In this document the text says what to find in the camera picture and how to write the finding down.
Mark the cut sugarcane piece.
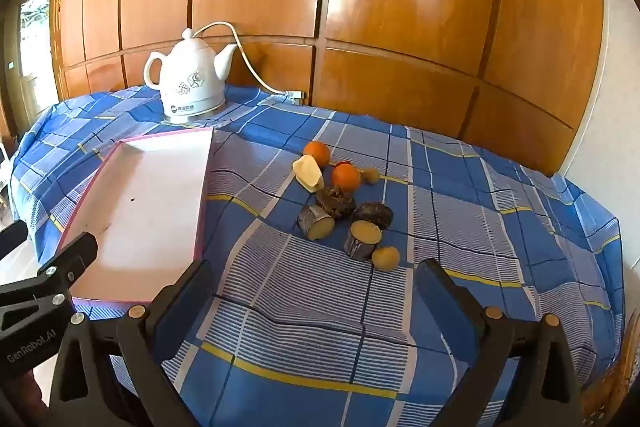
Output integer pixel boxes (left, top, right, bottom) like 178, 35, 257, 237
343, 220, 383, 263
297, 204, 336, 241

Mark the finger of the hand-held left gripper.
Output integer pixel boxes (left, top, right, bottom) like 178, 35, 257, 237
0, 232, 98, 333
0, 219, 27, 264

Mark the silver kettle base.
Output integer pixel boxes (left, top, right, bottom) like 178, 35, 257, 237
162, 102, 227, 125

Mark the white power cable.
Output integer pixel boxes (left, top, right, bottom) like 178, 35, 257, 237
192, 21, 306, 100

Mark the pink-rimmed white box tray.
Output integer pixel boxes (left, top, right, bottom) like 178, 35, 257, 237
54, 127, 216, 308

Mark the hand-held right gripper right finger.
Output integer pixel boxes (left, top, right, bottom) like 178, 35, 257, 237
417, 258, 583, 427

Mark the yellow apple piece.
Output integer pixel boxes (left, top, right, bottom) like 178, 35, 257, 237
292, 155, 325, 194

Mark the white ceramic electric kettle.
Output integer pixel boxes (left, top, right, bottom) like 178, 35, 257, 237
144, 28, 238, 118

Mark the wooden glass-panel door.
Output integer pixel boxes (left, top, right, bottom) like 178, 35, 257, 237
0, 0, 57, 142

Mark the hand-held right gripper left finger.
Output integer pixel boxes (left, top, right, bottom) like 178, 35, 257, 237
47, 260, 216, 427

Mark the dark water chestnut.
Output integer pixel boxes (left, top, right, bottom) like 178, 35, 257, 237
352, 202, 394, 230
316, 187, 357, 220

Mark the orange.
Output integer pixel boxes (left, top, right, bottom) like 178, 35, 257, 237
332, 163, 362, 194
303, 141, 331, 168

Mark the blue plaid cloth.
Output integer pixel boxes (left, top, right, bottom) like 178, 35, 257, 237
10, 84, 626, 427

